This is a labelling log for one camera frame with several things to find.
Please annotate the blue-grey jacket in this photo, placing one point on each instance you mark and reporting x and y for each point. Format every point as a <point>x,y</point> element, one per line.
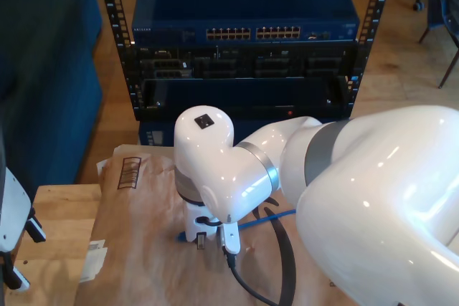
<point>448,5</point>

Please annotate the black rack server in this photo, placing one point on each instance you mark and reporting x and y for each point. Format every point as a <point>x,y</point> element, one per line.
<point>215,66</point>

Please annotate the blue sofa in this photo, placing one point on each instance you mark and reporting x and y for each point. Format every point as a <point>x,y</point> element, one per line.
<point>46,69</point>

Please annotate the brown paper mailer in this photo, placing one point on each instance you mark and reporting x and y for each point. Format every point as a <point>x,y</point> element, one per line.
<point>143,248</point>

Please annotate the black rack frame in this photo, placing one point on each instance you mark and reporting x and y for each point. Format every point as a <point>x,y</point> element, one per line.
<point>251,114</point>

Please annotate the blue device under rack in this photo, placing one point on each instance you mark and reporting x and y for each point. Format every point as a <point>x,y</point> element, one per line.
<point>154,137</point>

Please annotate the dark metal chair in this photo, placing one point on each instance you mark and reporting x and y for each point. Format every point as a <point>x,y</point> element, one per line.
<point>446,74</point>

